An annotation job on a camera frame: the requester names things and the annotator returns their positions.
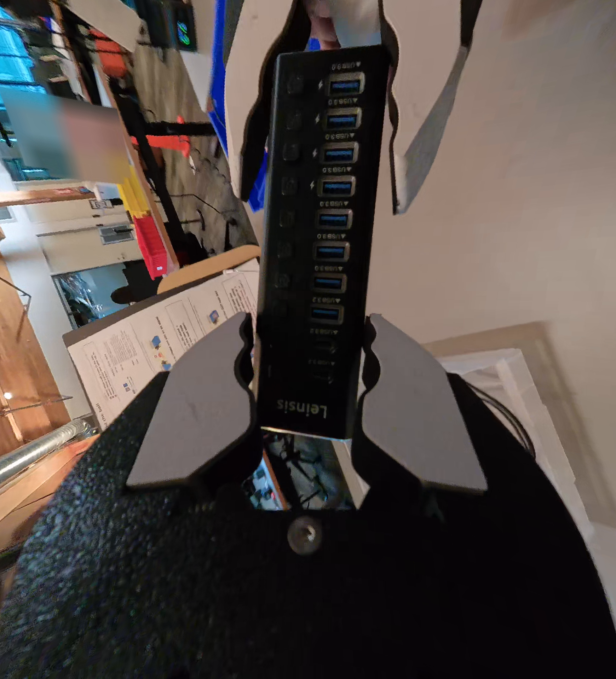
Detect grey desk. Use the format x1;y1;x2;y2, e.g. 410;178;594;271
191;0;616;679

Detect black multi-port USB hub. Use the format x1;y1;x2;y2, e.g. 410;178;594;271
255;45;391;441

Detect red plastic bin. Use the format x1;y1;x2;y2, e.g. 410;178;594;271
132;212;170;281

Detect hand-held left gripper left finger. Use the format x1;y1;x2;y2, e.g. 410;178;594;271
125;312;263;493

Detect person's right hand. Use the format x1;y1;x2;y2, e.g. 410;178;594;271
306;0;341;52

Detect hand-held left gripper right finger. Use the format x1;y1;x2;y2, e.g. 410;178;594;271
350;313;489;495

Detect silver ribbed air duct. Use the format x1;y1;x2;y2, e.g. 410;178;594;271
0;418;96;506

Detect printed instruction sheet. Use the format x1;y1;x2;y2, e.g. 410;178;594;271
66;271;262;425

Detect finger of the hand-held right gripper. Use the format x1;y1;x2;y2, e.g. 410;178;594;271
223;0;294;203
380;0;485;215

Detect clear plastic bin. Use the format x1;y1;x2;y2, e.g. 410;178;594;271
435;347;598;536

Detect black charger case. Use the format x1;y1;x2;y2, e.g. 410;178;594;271
170;0;200;54

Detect instruction sheet on stand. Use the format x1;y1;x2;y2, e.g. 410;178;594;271
156;245;262;296

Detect yellow plastic bin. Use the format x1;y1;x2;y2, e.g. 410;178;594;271
117;178;147;220

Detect orange traffic cone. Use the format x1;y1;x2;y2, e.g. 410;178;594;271
130;117;192;159

